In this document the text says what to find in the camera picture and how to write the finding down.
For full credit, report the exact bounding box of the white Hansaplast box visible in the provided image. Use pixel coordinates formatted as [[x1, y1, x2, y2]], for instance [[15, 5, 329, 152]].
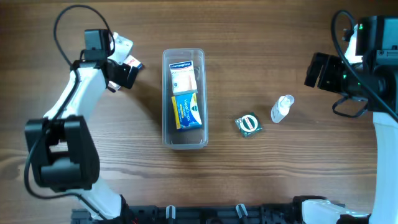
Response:
[[169, 60, 197, 96]]

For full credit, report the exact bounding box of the blue VapoDrops box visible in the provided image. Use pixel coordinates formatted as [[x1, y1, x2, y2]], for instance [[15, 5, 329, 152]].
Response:
[[172, 93, 202, 130]]

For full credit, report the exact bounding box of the white Panadol box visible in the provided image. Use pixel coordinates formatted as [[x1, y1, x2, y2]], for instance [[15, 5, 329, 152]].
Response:
[[109, 55, 144, 90]]

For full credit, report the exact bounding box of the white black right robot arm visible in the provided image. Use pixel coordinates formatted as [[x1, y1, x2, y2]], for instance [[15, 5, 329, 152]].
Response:
[[294, 10, 397, 223]]

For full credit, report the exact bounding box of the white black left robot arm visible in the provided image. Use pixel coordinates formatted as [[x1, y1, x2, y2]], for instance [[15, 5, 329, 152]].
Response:
[[24, 59, 139, 223]]

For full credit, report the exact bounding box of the clear plastic container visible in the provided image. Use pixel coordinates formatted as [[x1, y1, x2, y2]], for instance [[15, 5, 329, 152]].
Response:
[[162, 48, 208, 150]]

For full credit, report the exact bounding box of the small white bottle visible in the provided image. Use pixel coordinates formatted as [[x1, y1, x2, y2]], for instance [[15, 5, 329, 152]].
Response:
[[271, 95, 295, 123]]

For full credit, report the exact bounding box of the green square packet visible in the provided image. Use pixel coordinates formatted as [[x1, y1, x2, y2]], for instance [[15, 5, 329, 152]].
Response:
[[234, 112, 263, 138]]

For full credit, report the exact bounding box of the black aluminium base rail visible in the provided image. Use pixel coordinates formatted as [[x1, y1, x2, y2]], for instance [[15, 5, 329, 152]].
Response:
[[70, 203, 346, 224]]

